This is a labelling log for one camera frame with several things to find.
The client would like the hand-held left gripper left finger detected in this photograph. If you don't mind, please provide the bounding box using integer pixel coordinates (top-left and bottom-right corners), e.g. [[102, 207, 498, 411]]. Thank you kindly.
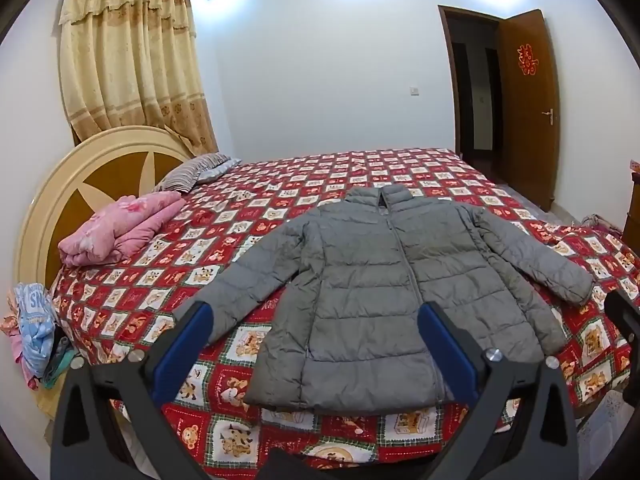
[[50, 301, 215, 480]]

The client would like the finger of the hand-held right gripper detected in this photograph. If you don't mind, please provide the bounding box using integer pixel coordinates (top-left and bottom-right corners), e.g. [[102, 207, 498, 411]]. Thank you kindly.
[[603, 289, 640, 356]]

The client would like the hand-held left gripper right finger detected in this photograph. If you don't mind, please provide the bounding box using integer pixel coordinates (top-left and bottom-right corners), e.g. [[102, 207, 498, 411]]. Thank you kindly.
[[417, 302, 581, 480]]

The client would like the grey puffer jacket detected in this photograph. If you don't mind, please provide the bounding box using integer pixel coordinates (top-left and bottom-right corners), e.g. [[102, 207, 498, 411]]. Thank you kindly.
[[171, 184, 594, 415]]

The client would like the brown wooden cabinet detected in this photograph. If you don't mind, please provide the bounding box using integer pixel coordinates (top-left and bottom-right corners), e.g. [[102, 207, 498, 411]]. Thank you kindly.
[[622, 160, 640, 246]]

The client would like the green cloth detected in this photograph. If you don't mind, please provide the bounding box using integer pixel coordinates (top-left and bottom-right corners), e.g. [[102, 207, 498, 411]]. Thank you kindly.
[[42, 340, 77, 389]]

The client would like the yellow nightstand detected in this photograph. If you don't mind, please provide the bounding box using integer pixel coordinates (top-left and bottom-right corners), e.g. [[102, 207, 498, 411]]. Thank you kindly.
[[34, 385, 66, 422]]

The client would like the pink folded quilt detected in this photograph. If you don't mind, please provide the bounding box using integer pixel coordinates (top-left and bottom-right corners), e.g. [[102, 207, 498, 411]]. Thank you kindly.
[[57, 191, 187, 267]]

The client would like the blue printed cloth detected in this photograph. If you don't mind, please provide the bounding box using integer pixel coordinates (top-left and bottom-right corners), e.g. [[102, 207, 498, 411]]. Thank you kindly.
[[14, 282, 58, 378]]

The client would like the red bear printed bedspread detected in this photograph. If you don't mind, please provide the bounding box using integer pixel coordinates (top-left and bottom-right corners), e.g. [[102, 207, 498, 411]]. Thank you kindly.
[[52, 147, 640, 476]]

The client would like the pink cloth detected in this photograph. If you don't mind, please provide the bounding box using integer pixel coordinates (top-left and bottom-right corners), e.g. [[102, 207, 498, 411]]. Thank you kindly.
[[0, 310, 40, 391]]

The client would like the striped pillow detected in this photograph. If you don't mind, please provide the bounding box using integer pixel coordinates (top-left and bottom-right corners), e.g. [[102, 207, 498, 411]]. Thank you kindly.
[[155, 152, 231, 193]]

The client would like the small grey patterned pillow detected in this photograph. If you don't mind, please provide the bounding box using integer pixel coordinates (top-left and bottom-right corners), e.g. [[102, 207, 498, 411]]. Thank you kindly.
[[197, 157, 242, 184]]

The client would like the brown wooden door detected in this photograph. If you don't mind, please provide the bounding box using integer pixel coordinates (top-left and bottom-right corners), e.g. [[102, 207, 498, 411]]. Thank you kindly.
[[500, 9, 560, 213]]

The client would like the cream wooden headboard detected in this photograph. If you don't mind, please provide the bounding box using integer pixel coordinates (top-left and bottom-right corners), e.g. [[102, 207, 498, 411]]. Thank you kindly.
[[14, 126, 201, 291]]

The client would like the red paper door decoration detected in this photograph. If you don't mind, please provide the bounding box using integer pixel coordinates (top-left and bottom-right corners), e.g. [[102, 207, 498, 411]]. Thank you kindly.
[[516, 42, 540, 77]]

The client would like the beige patterned curtain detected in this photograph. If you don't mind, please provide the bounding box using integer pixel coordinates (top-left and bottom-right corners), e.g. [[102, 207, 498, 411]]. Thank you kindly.
[[59, 0, 219, 157]]

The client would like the dark wooden door frame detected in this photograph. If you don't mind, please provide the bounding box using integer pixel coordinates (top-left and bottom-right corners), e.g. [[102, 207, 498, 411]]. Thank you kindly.
[[438, 5, 506, 171]]

